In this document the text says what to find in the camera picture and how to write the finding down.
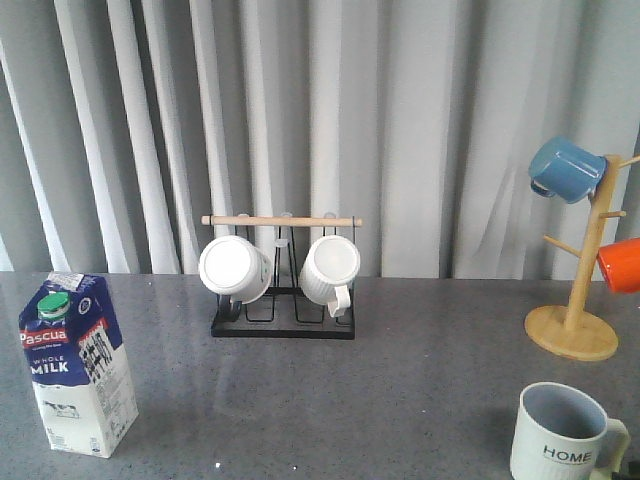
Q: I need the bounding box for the blue white milk carton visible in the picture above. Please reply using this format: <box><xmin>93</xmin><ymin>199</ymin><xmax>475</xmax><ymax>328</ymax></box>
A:
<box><xmin>19</xmin><ymin>272</ymin><xmax>138</xmax><ymax>458</ymax></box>

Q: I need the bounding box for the white HOME mug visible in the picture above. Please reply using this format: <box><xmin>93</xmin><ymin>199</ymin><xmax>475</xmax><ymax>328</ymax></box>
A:
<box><xmin>510</xmin><ymin>382</ymin><xmax>631</xmax><ymax>479</ymax></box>

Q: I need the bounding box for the ribbed white mug on rack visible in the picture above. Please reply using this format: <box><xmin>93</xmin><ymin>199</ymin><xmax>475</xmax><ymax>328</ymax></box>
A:
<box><xmin>299</xmin><ymin>235</ymin><xmax>361</xmax><ymax>318</ymax></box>

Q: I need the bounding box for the smooth white mug on rack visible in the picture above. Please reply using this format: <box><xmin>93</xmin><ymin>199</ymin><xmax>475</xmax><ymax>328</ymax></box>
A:
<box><xmin>198</xmin><ymin>235</ymin><xmax>272</xmax><ymax>304</ymax></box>

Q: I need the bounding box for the grey white curtain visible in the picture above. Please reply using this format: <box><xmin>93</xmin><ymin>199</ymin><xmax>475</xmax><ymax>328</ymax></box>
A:
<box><xmin>1</xmin><ymin>1</ymin><xmax>639</xmax><ymax>279</ymax></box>

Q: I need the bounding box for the blue mug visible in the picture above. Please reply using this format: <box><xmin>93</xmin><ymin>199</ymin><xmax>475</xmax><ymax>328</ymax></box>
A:
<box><xmin>528</xmin><ymin>136</ymin><xmax>607</xmax><ymax>204</ymax></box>

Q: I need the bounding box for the wooden mug tree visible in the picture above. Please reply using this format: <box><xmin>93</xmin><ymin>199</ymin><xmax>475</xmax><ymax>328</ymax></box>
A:
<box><xmin>524</xmin><ymin>155</ymin><xmax>639</xmax><ymax>362</ymax></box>

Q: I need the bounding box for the orange mug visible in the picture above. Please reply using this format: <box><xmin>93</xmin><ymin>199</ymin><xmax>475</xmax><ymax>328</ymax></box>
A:
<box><xmin>597</xmin><ymin>238</ymin><xmax>640</xmax><ymax>293</ymax></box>

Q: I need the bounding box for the black wire mug rack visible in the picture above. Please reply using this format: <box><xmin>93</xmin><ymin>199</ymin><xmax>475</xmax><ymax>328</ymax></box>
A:
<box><xmin>201</xmin><ymin>213</ymin><xmax>362</xmax><ymax>340</ymax></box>

